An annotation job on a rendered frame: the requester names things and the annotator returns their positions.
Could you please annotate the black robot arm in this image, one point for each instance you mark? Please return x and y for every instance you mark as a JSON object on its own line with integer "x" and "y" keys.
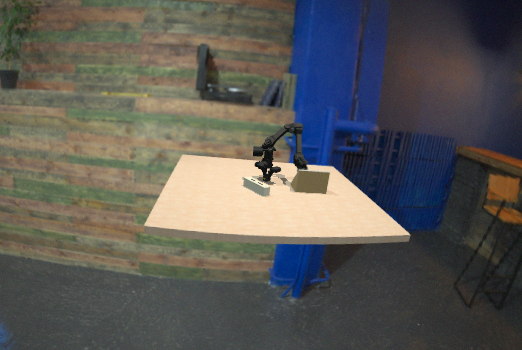
{"x": 268, "y": 147}

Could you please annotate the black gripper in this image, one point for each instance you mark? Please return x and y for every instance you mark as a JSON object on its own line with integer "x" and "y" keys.
{"x": 272, "y": 170}

